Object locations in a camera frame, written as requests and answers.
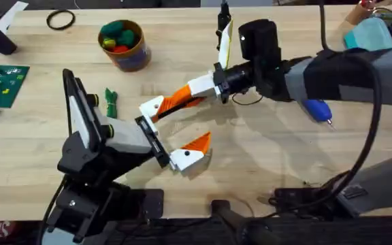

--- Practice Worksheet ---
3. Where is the green vegetable toy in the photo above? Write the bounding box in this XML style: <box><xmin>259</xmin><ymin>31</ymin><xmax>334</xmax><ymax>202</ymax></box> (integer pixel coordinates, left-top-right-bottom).
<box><xmin>104</xmin><ymin>87</ymin><xmax>119</xmax><ymax>119</ymax></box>

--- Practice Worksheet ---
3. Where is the right wrist upright plate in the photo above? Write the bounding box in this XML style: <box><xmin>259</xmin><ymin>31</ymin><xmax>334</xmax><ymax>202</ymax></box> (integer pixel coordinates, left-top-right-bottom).
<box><xmin>215</xmin><ymin>1</ymin><xmax>234</xmax><ymax>72</ymax></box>

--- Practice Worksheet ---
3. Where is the cardboard tube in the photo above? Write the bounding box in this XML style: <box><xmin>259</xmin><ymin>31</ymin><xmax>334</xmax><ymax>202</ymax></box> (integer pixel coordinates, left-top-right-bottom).
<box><xmin>347</xmin><ymin>1</ymin><xmax>377</xmax><ymax>25</ymax></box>

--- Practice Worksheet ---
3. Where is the wrist upright plate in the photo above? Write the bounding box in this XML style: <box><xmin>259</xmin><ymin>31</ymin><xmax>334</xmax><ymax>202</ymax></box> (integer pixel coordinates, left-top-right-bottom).
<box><xmin>215</xmin><ymin>1</ymin><xmax>234</xmax><ymax>72</ymax></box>
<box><xmin>62</xmin><ymin>67</ymin><xmax>103</xmax><ymax>150</ymax></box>

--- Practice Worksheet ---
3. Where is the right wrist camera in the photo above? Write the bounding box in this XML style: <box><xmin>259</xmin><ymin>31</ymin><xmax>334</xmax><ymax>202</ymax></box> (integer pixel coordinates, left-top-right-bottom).
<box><xmin>238</xmin><ymin>18</ymin><xmax>282</xmax><ymax>64</ymax></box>

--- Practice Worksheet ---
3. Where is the blue electric screwdriver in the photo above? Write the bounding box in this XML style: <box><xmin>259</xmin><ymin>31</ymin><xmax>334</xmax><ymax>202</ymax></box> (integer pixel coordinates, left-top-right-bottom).
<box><xmin>301</xmin><ymin>98</ymin><xmax>336</xmax><ymax>131</ymax></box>

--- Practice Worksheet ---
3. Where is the thin black wire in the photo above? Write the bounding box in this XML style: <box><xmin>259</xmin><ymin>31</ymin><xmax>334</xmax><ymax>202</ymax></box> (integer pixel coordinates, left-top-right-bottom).
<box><xmin>231</xmin><ymin>92</ymin><xmax>264</xmax><ymax>106</ymax></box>

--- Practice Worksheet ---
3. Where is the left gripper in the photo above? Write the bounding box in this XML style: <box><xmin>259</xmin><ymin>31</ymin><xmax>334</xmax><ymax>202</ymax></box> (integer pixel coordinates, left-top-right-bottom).
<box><xmin>57</xmin><ymin>95</ymin><xmax>213</xmax><ymax>178</ymax></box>

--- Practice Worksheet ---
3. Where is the black rubber ring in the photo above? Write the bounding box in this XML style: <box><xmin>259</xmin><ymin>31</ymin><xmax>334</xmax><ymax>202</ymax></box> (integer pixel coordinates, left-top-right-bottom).
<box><xmin>46</xmin><ymin>9</ymin><xmax>77</xmax><ymax>31</ymax></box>

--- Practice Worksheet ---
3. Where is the orange ribbed wedge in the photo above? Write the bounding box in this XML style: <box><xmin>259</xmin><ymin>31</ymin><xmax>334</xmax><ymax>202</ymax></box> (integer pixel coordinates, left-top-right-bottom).
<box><xmin>151</xmin><ymin>97</ymin><xmax>172</xmax><ymax>123</ymax></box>

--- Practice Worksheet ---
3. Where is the teal cloth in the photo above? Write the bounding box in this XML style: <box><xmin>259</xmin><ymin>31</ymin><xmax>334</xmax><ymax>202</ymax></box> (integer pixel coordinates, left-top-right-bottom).
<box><xmin>344</xmin><ymin>16</ymin><xmax>392</xmax><ymax>52</ymax></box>

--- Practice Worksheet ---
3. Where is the thick black cable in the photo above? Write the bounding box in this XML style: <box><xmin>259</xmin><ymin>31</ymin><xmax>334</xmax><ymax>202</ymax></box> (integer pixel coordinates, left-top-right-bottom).
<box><xmin>318</xmin><ymin>0</ymin><xmax>383</xmax><ymax>201</ymax></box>

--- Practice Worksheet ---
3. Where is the brown tub with toys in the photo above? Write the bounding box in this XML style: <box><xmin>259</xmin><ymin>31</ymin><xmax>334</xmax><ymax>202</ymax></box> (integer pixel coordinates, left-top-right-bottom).
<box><xmin>97</xmin><ymin>19</ymin><xmax>152</xmax><ymax>73</ymax></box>

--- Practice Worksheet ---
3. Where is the white paper sheet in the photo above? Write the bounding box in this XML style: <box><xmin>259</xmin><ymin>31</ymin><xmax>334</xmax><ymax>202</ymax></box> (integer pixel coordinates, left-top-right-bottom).
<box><xmin>0</xmin><ymin>1</ymin><xmax>29</xmax><ymax>35</ymax></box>

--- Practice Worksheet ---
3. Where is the left wrist upright plate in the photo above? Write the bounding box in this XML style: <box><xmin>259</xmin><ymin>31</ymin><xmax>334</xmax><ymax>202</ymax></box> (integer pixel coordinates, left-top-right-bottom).
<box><xmin>62</xmin><ymin>67</ymin><xmax>103</xmax><ymax>150</ymax></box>

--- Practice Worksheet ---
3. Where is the black rail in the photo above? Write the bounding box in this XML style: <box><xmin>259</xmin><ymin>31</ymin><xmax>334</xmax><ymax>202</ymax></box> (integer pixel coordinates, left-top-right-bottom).
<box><xmin>0</xmin><ymin>216</ymin><xmax>392</xmax><ymax>245</ymax></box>

